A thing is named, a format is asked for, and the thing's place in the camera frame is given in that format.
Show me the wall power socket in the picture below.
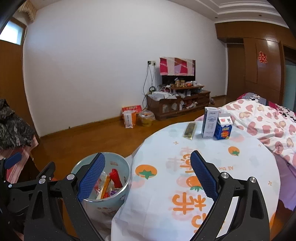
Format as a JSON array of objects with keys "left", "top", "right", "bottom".
[{"left": 147, "top": 61, "right": 156, "bottom": 66}]

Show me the yellow plastic bag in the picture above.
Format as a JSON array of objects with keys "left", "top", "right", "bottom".
[{"left": 138, "top": 110, "right": 156, "bottom": 127}]

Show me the dark patterned garment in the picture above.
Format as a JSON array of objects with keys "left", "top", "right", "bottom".
[{"left": 0, "top": 99, "right": 35, "bottom": 150}]

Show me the brown wooden wardrobe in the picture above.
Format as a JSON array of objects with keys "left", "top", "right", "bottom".
[{"left": 215, "top": 21, "right": 295, "bottom": 104}]

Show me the purple bed sheet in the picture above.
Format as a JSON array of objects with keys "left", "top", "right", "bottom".
[{"left": 273, "top": 153, "right": 296, "bottom": 210}]

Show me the light blue trash bin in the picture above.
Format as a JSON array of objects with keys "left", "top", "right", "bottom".
[{"left": 82, "top": 152, "right": 131, "bottom": 228}]

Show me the grey milk carton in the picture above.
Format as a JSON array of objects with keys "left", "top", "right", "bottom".
[{"left": 201, "top": 107, "right": 219, "bottom": 138}]

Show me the white fruit-print tablecloth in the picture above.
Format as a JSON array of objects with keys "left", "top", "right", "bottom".
[{"left": 111, "top": 122, "right": 280, "bottom": 240}]

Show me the red double-happiness sticker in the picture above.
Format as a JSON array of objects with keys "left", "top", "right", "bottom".
[{"left": 257, "top": 51, "right": 267, "bottom": 64}]

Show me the purple foil wrapper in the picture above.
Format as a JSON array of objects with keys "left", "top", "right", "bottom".
[{"left": 107, "top": 188, "right": 120, "bottom": 197}]

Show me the gold black remote-like packet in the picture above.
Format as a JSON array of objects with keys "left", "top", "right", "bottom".
[{"left": 183, "top": 122, "right": 197, "bottom": 140}]

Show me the heart-print white quilt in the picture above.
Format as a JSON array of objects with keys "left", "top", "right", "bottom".
[{"left": 195, "top": 98, "right": 296, "bottom": 167}]

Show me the dark wooden TV cabinet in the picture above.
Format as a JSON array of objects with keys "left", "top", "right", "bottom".
[{"left": 147, "top": 85, "right": 210, "bottom": 121}]

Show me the television with patterned cover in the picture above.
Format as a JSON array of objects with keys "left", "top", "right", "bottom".
[{"left": 159, "top": 57, "right": 196, "bottom": 85}]

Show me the blue LOOK milk carton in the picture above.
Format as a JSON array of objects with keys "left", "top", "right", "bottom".
[{"left": 214, "top": 113, "right": 233, "bottom": 140}]

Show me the red and white box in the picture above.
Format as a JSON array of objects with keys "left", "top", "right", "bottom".
[{"left": 121, "top": 105, "right": 142, "bottom": 113}]

